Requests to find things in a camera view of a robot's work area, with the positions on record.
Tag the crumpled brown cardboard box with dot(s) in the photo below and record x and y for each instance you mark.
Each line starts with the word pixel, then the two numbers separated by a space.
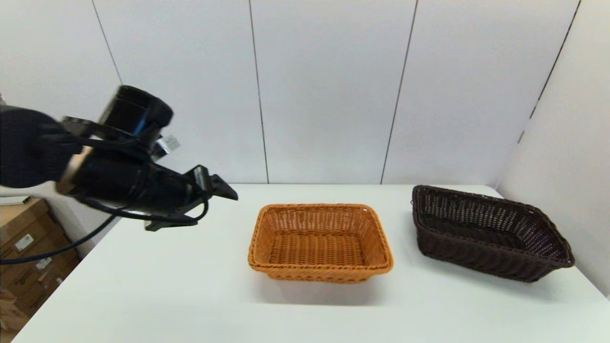
pixel 9 319

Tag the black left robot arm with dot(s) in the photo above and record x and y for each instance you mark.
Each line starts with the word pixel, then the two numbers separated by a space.
pixel 24 147

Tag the white flat sheet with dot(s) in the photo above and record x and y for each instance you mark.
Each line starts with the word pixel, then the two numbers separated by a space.
pixel 14 200

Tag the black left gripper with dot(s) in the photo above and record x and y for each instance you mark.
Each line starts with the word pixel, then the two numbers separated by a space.
pixel 124 183

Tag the orange wicker basket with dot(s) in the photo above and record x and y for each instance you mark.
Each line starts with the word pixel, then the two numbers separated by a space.
pixel 317 247

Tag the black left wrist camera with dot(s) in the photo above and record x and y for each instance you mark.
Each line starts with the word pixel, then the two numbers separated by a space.
pixel 136 112

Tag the dark brown wicker basket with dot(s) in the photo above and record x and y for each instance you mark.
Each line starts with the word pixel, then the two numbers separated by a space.
pixel 481 255

